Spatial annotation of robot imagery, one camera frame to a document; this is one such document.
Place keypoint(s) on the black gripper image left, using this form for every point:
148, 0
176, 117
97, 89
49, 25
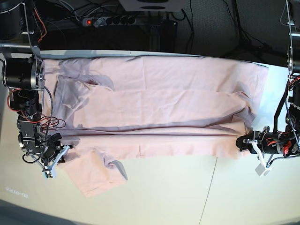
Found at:
50, 150

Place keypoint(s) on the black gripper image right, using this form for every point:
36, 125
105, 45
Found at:
268, 142

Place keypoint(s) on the pink T-shirt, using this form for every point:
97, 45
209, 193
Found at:
119, 108

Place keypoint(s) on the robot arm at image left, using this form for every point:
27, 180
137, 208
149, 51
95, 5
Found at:
21, 31

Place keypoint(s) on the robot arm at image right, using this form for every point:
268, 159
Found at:
285, 137

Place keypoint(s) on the black power adapter box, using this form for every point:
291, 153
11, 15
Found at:
168, 34

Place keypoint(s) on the metal table leg column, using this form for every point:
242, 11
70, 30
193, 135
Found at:
154, 38

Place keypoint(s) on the black power strip red switch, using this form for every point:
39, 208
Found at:
107, 21

